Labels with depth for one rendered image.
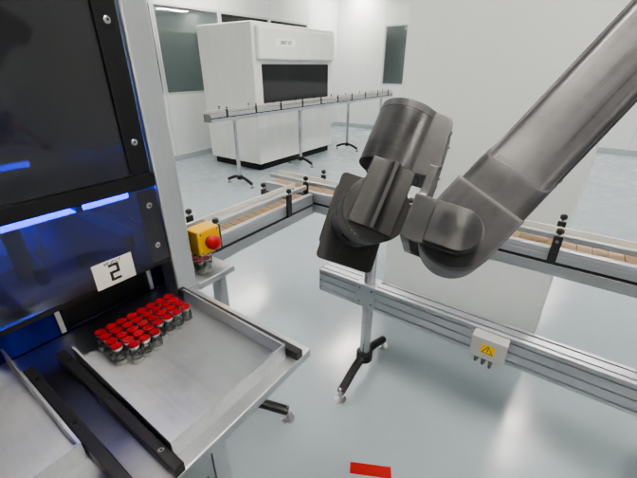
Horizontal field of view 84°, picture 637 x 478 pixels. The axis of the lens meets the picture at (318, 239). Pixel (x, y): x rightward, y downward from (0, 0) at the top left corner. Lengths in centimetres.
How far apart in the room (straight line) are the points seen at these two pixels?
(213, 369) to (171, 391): 8
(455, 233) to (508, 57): 158
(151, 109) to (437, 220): 71
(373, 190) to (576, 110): 16
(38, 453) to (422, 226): 68
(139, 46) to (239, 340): 63
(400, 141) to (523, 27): 152
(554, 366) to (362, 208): 128
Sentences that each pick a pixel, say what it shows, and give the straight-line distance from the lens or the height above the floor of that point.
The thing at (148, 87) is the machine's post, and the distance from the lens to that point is 87.
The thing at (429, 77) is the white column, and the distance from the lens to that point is 190.
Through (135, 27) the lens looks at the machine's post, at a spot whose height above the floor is 149.
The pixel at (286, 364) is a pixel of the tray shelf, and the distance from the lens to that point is 77.
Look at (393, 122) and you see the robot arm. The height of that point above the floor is 138.
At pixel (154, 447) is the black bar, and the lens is 68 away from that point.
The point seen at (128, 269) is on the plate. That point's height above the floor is 101.
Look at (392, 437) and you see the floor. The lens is 176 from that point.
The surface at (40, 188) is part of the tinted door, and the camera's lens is 81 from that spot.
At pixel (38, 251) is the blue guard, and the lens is 83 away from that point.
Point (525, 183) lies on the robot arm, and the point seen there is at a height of 135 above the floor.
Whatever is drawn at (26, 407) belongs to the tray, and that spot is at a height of 88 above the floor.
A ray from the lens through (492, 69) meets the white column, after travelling 183.
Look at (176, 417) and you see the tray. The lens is 72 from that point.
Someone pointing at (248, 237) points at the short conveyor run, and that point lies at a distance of 128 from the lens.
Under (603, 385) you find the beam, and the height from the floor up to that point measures 50.
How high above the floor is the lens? 142
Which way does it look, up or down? 26 degrees down
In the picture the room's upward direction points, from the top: straight up
